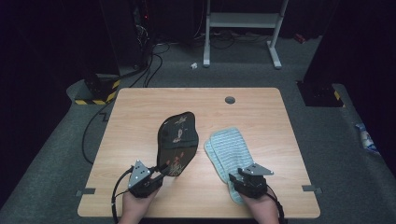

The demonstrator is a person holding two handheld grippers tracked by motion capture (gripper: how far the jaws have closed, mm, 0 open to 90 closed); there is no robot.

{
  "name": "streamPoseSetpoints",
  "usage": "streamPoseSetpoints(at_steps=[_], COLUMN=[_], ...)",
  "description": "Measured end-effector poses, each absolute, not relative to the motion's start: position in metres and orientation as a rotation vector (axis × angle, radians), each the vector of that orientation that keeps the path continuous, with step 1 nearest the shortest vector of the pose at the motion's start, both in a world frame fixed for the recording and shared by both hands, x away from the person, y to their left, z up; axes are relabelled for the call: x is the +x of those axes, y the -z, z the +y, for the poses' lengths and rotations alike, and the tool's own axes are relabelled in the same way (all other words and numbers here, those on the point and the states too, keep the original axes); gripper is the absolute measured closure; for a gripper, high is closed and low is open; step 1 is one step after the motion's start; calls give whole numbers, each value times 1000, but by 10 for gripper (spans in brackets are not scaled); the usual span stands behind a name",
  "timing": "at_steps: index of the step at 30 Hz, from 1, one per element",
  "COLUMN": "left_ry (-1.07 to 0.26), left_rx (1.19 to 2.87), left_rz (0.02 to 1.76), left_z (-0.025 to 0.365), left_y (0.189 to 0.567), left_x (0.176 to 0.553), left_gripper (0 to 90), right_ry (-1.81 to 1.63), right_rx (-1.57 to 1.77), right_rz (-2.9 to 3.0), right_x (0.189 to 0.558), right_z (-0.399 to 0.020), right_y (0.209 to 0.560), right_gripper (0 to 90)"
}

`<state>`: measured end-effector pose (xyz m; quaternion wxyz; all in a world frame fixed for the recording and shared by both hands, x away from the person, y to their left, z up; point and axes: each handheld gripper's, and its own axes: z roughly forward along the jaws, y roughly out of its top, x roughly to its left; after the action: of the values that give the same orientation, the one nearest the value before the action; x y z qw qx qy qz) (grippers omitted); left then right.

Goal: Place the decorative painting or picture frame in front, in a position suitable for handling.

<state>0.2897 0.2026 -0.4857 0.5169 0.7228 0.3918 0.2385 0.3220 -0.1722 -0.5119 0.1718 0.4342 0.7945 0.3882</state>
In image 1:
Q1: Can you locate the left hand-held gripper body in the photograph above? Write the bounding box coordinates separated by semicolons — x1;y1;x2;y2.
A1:
127;160;164;199

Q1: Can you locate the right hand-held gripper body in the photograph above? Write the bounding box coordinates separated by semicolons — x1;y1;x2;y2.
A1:
233;162;275;200

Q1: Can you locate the light blue striped cloth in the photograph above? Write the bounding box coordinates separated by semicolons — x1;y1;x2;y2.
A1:
204;126;255;205

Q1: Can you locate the person's left hand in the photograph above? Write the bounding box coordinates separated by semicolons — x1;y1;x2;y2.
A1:
119;188;161;222

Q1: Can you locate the person's right hand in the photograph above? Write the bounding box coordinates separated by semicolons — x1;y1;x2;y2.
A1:
240;188;280;223

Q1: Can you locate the black yellow striped stand base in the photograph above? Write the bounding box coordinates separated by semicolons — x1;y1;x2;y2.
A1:
74;73;122;106

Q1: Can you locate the black stand base yellow corner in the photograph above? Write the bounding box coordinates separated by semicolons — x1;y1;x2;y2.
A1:
296;80;347;108

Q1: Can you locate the blue white packet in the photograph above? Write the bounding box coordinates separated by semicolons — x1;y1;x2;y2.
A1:
354;122;381;156

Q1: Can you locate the dark equipment rack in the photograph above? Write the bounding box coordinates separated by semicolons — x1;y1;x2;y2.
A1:
98;0;154;71

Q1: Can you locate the white metal stand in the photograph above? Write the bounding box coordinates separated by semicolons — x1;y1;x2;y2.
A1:
203;0;290;70

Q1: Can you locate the left hand-held gripper cable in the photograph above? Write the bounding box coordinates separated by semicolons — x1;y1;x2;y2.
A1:
110;166;135;224

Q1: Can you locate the hand-held gripper cable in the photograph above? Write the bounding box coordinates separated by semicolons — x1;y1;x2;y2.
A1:
265;184;286;224
110;166;135;224

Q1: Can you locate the right hand-held gripper cable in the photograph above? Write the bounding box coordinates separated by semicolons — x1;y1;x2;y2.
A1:
265;184;286;224

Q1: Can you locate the grey table edge bracket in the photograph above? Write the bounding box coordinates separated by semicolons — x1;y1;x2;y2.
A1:
75;188;97;198
301;184;323;196

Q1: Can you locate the black floor cable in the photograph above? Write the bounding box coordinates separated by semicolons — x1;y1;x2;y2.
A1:
81;42;172;165

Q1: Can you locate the black cable bundle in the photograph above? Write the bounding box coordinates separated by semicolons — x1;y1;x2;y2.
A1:
193;29;273;50

